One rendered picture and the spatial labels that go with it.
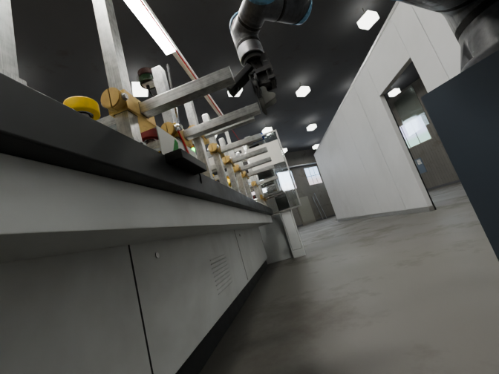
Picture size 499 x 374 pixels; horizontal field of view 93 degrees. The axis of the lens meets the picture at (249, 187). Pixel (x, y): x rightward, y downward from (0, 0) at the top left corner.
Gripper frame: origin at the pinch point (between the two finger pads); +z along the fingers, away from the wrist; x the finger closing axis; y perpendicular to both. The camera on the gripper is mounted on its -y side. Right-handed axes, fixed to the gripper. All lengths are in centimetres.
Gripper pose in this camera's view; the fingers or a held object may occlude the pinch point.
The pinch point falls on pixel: (263, 111)
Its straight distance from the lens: 85.1
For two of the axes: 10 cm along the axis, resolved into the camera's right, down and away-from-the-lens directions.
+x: 1.9, 1.4, 9.7
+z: 2.8, 9.4, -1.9
